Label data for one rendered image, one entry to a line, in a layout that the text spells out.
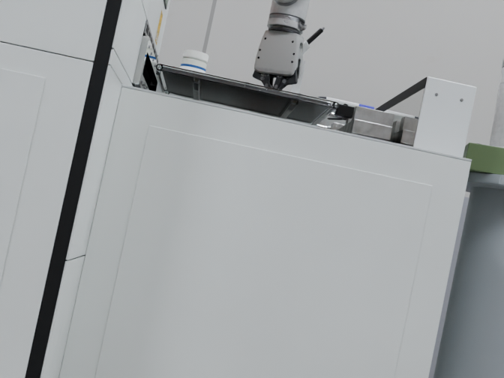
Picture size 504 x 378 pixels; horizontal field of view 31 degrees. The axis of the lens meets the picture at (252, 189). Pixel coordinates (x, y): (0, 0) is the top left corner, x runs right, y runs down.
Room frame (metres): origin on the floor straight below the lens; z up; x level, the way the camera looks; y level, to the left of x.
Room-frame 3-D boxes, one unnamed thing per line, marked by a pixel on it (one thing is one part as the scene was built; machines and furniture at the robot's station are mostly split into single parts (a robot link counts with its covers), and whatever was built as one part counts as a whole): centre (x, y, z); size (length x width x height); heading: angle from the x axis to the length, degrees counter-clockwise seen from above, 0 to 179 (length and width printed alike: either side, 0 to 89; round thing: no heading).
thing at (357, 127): (2.01, -0.20, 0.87); 0.36 x 0.08 x 0.03; 3
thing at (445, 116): (1.93, -0.31, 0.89); 0.55 x 0.09 x 0.14; 3
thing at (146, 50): (1.95, 0.27, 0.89); 0.44 x 0.02 x 0.10; 3
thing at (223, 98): (1.98, 0.06, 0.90); 0.34 x 0.34 x 0.01; 3
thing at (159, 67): (1.80, 0.05, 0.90); 0.37 x 0.01 x 0.01; 93
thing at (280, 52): (2.06, 0.00, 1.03); 0.10 x 0.07 x 0.11; 67
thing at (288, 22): (2.06, 0.00, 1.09); 0.09 x 0.08 x 0.03; 67
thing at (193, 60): (2.48, 0.22, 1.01); 0.07 x 0.07 x 0.10
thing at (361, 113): (1.85, -0.21, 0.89); 0.08 x 0.03 x 0.03; 93
